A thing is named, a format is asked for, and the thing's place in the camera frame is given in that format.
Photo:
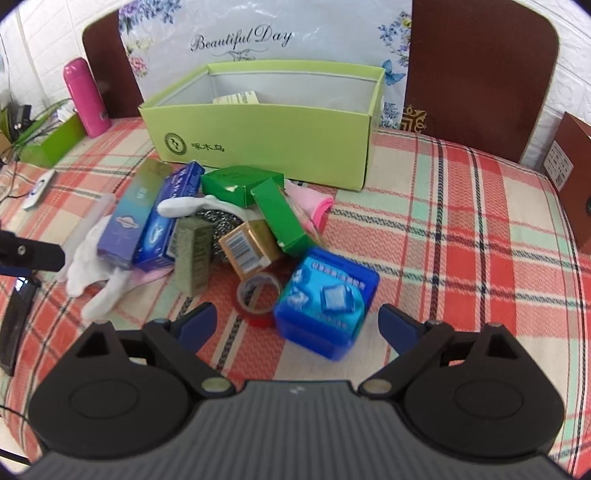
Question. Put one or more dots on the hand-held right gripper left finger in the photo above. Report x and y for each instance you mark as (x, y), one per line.
(198, 321)

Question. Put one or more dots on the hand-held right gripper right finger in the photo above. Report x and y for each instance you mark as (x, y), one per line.
(397, 323)

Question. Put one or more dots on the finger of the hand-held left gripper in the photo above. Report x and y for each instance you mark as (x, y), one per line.
(27, 253)
(16, 323)

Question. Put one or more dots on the olive green carton box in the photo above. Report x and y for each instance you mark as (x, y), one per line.
(193, 258)

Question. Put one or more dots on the blue plastic square container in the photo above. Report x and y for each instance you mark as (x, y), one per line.
(323, 300)

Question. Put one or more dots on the gold carton box with barcode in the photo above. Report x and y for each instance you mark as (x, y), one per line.
(249, 251)

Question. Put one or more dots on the dark blue carton box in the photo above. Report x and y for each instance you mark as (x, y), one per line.
(168, 217)

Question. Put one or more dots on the purple teal toothpaste box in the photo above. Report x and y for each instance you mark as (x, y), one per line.
(131, 214)

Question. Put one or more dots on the green floral carton box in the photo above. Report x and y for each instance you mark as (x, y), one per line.
(235, 184)

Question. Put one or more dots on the pink cloth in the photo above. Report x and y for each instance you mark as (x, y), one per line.
(314, 203)

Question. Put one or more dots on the light green storage box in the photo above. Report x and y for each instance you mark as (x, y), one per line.
(258, 138)

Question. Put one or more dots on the red tape roll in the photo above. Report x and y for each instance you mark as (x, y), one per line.
(258, 318)

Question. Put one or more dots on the white remote control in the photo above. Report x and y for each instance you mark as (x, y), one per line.
(39, 190)

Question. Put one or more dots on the pink sock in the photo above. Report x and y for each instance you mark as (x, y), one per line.
(150, 276)

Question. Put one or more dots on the steel wool scrubber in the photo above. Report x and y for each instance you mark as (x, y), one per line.
(221, 226)

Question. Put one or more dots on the red plaid bed sheet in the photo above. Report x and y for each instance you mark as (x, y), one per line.
(461, 230)

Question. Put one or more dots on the small green open box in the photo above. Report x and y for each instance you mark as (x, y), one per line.
(55, 141)

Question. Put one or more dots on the long green carton box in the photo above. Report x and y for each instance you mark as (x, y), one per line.
(281, 219)

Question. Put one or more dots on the black charger devices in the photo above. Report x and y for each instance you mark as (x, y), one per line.
(18, 121)

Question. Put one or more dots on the pink thermos bottle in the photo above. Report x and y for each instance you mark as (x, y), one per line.
(87, 99)

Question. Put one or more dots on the brown cardboard box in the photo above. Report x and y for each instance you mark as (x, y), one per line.
(572, 184)

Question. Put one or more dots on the white paper label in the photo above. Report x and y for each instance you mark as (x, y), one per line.
(235, 98)

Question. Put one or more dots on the white floral bedding package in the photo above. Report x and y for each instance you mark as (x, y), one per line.
(258, 32)

